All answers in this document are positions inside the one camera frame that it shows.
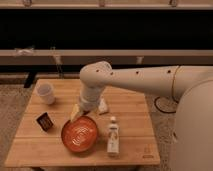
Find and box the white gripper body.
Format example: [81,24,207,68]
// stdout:
[78,87,103,111]

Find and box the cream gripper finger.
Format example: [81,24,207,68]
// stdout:
[70,104,83,122]
[98,98,109,114]

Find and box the orange ceramic bowl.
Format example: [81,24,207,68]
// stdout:
[61,116,98,153]

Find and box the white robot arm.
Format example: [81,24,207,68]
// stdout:
[78,61,213,171]

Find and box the white plastic bottle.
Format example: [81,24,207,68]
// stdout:
[107,116,119,156]

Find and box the small dark brown box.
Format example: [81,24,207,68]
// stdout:
[36,113,53,131]

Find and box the white plastic cup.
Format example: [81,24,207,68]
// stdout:
[36,83,55,105]

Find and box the black cable on floor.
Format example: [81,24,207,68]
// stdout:
[153,95,179,115]

